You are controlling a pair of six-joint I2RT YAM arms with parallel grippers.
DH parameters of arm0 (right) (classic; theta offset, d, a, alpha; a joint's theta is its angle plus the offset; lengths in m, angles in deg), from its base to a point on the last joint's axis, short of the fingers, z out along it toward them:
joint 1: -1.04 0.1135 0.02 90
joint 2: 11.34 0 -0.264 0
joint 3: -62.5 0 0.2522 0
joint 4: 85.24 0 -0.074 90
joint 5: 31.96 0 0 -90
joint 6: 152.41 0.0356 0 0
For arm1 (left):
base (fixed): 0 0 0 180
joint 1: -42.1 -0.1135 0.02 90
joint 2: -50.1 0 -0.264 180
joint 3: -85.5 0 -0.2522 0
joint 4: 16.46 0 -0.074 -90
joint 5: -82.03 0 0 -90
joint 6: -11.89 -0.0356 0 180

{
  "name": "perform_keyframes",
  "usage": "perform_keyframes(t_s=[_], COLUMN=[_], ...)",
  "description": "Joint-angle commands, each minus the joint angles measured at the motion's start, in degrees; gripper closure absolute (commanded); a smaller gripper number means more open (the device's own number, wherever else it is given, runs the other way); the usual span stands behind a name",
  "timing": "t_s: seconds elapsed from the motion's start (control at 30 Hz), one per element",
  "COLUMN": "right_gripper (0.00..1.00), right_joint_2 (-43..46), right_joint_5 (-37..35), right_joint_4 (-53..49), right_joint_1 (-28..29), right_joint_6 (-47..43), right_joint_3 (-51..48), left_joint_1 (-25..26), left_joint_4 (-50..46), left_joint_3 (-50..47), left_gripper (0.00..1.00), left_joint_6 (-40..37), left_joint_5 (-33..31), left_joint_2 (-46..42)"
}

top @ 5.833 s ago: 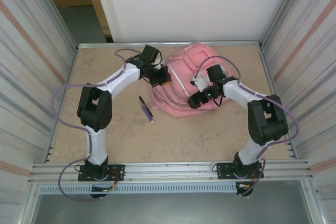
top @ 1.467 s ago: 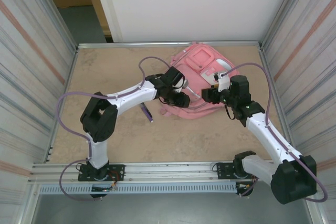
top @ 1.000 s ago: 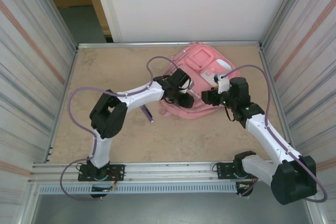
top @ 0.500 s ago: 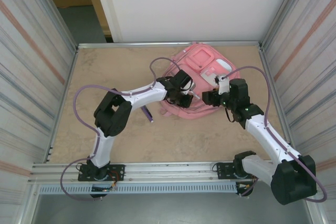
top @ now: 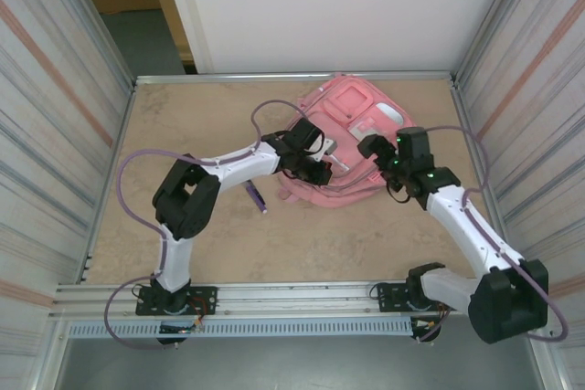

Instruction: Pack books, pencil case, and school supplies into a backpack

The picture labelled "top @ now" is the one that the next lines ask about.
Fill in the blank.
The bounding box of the aluminium frame post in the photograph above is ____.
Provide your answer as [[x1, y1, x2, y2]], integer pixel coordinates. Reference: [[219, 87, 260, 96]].
[[450, 0, 538, 83], [63, 0, 138, 88]]

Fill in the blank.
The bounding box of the small green circuit board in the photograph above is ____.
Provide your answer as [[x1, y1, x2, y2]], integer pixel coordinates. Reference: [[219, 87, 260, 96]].
[[158, 321, 205, 335]]

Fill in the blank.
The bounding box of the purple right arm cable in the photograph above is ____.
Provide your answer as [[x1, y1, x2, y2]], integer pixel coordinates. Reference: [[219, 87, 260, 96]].
[[424, 124, 570, 343]]

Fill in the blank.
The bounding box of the pink backpack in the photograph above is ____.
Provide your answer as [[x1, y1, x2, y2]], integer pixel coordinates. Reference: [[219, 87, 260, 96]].
[[277, 72, 418, 208]]

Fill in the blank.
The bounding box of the purple marker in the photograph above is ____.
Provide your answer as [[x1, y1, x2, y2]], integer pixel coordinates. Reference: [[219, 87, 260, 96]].
[[245, 181, 268, 214]]

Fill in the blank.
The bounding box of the wide aluminium mounting rail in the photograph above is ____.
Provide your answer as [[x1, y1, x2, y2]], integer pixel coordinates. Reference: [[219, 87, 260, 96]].
[[52, 276, 548, 321]]

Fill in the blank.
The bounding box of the slotted grey cable duct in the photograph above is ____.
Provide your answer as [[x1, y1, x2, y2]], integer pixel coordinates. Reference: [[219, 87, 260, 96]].
[[67, 319, 415, 340]]

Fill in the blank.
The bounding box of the white door frame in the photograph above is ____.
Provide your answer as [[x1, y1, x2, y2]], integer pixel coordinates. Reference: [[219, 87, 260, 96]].
[[157, 0, 215, 75]]

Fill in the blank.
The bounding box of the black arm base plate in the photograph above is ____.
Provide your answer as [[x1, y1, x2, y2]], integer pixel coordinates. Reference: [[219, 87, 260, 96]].
[[135, 285, 218, 317], [375, 281, 461, 314]]

